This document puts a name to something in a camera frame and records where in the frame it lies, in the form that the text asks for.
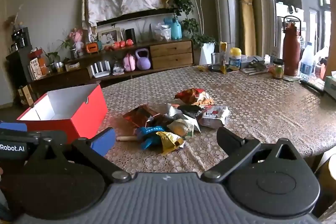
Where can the teal spray bottle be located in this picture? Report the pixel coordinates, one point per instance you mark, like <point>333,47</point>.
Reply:
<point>175,26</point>

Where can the dark red foil snack bag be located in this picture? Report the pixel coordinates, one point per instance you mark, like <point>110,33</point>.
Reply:
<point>140,116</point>

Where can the blue snack packet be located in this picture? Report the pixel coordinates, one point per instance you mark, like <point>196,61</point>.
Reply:
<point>149,138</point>

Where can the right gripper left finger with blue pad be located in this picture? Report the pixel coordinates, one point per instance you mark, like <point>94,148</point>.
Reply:
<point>91,152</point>

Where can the black coffee machine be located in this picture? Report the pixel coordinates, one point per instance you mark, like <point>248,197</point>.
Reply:
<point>20,39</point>

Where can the clear plastic water bottle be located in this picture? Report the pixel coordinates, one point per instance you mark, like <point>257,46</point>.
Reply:
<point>307,62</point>

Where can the dark red thermos bottle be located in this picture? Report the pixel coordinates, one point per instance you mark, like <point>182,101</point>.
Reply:
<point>291,46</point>

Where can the glass cup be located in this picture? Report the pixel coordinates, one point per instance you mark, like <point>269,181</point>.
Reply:
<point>216,61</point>

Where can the purple kettlebell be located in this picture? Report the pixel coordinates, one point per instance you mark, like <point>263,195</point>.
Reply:
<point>142,56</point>

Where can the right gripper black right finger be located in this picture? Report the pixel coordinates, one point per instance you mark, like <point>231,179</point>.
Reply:
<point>239,151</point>

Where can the white wifi router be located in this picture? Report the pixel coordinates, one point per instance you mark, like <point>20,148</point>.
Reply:
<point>100,69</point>

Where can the small glass jar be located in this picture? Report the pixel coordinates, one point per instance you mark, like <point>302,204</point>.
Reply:
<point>278,68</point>

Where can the red cardboard box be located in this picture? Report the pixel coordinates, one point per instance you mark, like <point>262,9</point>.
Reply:
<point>78,111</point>

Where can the silver white snack bag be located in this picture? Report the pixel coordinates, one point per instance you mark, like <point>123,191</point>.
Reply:
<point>173,120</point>

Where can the white plant pot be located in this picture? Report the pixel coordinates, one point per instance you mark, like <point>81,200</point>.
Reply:
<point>206,51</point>

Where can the black speaker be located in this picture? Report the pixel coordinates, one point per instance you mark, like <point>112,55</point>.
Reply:
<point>130,35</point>

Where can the yellow snack packet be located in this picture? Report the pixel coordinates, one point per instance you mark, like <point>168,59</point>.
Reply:
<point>170,141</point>

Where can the black snack packet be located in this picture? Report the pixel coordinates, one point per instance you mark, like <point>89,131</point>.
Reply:
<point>190,110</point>

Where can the red orange chip bag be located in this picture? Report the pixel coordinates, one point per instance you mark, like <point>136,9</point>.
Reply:
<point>195,96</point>

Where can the wooden tv console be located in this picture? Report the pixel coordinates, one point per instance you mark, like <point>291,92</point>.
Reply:
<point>163,56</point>

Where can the yellow lid container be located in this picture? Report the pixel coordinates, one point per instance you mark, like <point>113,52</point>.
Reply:
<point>235,58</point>

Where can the framed photo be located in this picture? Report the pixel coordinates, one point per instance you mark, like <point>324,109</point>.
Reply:
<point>109,36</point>

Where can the white red snack bag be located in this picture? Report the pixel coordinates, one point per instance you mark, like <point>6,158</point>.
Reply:
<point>215,117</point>

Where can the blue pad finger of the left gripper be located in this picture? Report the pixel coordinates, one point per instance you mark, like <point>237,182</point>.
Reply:
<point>13,126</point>

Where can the pink plush toy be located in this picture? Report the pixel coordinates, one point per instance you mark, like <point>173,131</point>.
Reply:
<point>76,36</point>

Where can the orange radio box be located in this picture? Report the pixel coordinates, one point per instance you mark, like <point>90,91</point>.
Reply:
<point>92,47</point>

